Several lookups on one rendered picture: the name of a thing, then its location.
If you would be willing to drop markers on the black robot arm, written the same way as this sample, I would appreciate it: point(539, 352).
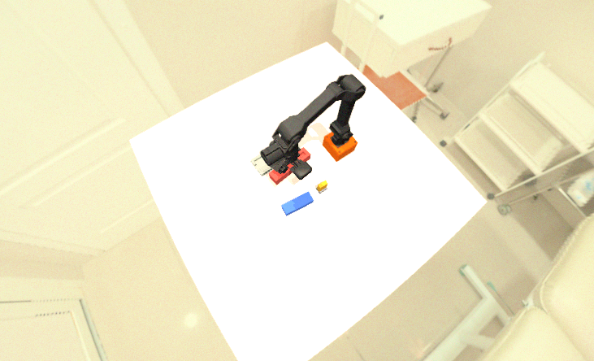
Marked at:
point(347, 88)

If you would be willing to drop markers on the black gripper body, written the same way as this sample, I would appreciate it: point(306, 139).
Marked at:
point(302, 169)

